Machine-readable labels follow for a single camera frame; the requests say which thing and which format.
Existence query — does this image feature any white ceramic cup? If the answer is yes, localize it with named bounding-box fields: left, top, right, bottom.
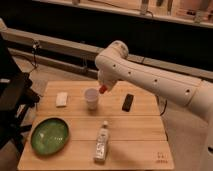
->
left=84, top=88, right=99, bottom=110

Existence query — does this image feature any white rectangular sponge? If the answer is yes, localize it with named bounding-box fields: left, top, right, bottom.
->
left=56, top=92, right=68, bottom=107

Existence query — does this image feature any black cable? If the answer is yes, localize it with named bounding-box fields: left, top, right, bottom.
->
left=30, top=40, right=40, bottom=73

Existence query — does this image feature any green plate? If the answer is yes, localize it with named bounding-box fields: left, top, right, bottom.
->
left=30, top=118, right=70, bottom=156

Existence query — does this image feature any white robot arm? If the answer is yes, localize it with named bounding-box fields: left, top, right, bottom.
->
left=95, top=40, right=213, bottom=171

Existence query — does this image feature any black rectangular block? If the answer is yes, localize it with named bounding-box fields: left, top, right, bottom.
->
left=122, top=94, right=134, bottom=112

